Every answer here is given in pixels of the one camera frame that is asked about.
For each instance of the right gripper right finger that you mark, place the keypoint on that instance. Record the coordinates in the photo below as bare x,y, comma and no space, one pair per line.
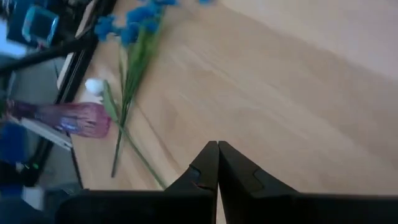
239,177

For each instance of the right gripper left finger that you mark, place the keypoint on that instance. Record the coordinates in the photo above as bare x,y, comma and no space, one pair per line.
205,174

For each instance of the white artificial tulip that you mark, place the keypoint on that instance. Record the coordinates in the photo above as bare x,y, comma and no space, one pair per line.
94,86

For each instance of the blue artificial flower bunch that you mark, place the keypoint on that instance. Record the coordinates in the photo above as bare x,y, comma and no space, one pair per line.
140,18

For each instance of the pink glass vase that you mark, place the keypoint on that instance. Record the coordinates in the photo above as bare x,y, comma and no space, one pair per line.
84,119

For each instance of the blue floor object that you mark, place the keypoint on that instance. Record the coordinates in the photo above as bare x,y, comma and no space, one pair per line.
12,143

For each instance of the blue framed device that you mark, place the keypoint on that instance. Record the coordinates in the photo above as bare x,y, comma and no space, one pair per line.
40,26

